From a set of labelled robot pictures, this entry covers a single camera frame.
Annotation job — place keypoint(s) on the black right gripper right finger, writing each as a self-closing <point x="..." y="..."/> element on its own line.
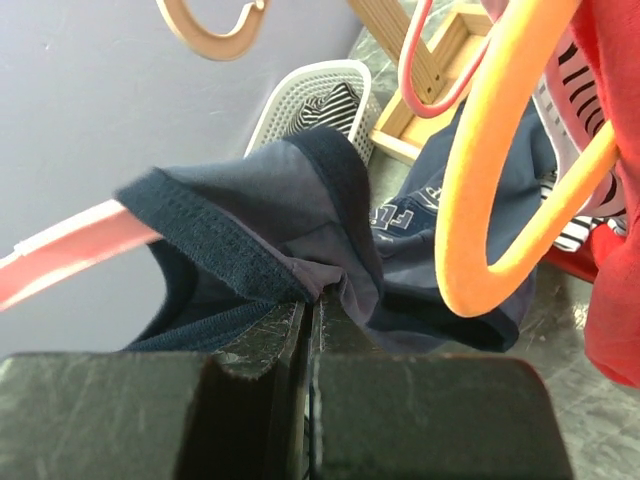
<point x="439" y="416"/>

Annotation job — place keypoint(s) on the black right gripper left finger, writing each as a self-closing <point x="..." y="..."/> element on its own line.
<point x="233" y="414"/>

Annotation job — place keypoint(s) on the navy blue printed top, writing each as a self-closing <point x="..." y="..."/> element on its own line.
<point x="291" y="222"/>

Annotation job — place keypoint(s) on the white perforated plastic basket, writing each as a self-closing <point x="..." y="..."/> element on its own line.
<point x="318" y="79"/>

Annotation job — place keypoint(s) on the wooden clothes rack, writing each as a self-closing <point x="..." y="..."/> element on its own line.
<point x="452" y="34"/>

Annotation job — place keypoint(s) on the pink wire hanger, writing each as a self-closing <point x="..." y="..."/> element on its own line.
<point x="420" y="77"/>

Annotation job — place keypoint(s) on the pink plastic hanger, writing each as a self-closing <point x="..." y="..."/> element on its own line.
<point x="68" y="247"/>

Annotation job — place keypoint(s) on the orange hanger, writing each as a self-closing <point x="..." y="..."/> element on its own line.
<point x="522" y="43"/>

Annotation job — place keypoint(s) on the black white striped tank top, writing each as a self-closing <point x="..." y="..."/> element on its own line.
<point x="336" y="110"/>

